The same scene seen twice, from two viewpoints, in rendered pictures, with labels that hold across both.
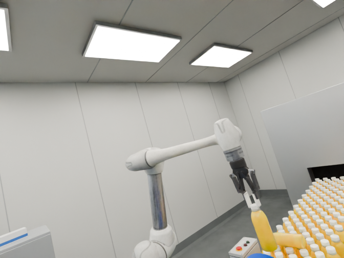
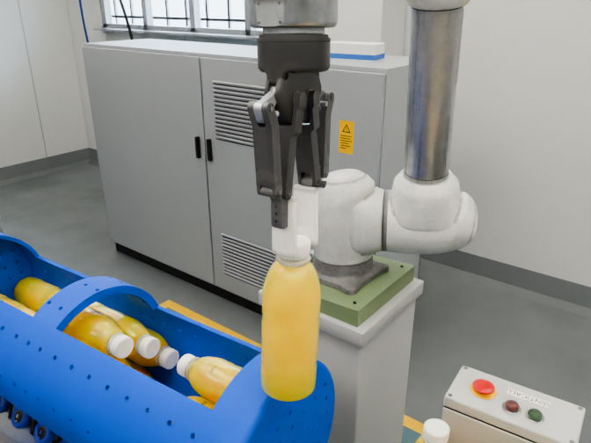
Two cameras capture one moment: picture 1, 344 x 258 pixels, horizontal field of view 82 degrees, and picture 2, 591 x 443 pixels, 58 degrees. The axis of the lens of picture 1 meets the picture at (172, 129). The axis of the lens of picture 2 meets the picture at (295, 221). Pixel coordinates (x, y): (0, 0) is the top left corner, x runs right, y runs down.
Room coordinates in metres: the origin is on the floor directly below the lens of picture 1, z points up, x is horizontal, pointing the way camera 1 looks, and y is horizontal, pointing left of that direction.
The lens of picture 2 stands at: (0.87, -0.82, 1.71)
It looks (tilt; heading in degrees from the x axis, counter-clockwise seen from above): 23 degrees down; 76
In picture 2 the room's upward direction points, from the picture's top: straight up
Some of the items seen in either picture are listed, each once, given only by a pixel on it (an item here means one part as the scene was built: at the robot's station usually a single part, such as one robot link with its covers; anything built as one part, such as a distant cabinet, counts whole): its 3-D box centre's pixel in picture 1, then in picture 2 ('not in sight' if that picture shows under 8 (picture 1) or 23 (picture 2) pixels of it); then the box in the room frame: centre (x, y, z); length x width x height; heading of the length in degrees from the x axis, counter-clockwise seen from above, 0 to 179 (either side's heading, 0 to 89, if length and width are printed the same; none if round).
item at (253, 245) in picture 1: (245, 253); (509, 424); (1.38, -0.23, 1.05); 0.20 x 0.10 x 0.10; 133
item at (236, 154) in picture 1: (234, 154); (293, 3); (1.01, -0.26, 1.70); 0.09 x 0.09 x 0.06
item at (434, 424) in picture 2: not in sight; (436, 432); (1.23, -0.26, 1.09); 0.04 x 0.04 x 0.02
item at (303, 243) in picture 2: (254, 206); (293, 247); (1.00, -0.28, 1.44); 0.04 x 0.04 x 0.02
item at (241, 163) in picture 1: (239, 168); (294, 78); (1.00, -0.27, 1.63); 0.08 x 0.07 x 0.09; 43
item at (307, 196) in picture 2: (248, 199); (305, 214); (1.02, -0.26, 1.47); 0.03 x 0.01 x 0.07; 133
